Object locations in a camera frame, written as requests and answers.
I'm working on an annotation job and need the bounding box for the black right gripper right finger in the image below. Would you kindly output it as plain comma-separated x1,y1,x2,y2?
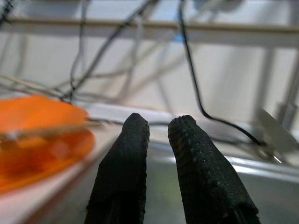
168,114,261,224

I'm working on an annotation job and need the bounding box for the orange bowl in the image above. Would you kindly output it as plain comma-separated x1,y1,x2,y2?
0,95,91,140

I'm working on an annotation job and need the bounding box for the orange plate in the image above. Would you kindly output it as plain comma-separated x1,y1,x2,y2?
0,129,96,194

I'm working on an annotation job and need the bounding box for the black power cable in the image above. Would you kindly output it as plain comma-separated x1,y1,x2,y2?
178,0,266,145

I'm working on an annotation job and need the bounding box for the stainless steel sink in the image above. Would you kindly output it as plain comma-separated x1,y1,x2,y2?
88,137,299,224

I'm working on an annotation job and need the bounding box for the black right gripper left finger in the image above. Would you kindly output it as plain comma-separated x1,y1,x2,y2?
84,112,150,224

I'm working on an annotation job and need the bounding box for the metal spoon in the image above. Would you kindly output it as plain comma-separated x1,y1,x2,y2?
0,122,105,143

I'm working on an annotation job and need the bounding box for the metal faucet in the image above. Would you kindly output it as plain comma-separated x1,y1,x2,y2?
256,42,299,165

